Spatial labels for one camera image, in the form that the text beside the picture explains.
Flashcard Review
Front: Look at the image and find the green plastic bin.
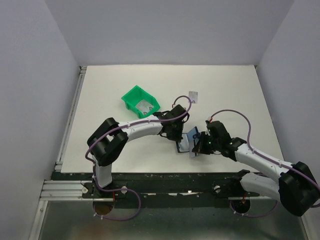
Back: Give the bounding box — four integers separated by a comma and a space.
121, 85, 161, 119

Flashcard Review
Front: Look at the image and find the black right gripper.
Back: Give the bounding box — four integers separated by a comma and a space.
192, 131, 221, 155

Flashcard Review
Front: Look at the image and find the grey striped credit card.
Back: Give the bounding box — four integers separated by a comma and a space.
189, 150, 199, 159

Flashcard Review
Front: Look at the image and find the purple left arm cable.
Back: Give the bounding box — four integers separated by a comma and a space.
84, 95, 193, 191

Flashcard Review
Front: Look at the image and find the silver card on table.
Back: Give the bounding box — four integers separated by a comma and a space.
188, 91, 199, 104

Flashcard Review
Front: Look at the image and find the aluminium table edge rail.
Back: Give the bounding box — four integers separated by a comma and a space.
54, 66, 87, 172

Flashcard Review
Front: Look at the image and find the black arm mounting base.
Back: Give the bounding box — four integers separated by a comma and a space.
82, 170, 266, 210

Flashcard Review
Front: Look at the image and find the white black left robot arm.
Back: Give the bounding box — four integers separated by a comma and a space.
85, 104, 190, 198

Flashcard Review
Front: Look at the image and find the blue leather card holder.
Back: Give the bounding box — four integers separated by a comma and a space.
176, 126, 199, 154

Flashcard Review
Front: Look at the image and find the aluminium front frame rail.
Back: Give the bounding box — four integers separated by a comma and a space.
27, 178, 96, 240

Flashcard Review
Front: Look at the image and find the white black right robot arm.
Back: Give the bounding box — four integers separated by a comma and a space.
191, 121, 320, 217

